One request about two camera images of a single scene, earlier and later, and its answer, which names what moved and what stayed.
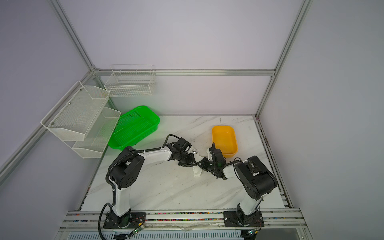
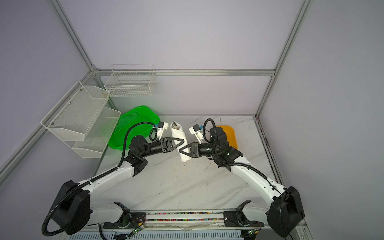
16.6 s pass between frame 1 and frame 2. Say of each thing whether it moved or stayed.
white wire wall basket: stayed
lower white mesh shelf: stayed
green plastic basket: stayed
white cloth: moved
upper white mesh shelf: stayed
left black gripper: moved
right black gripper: moved
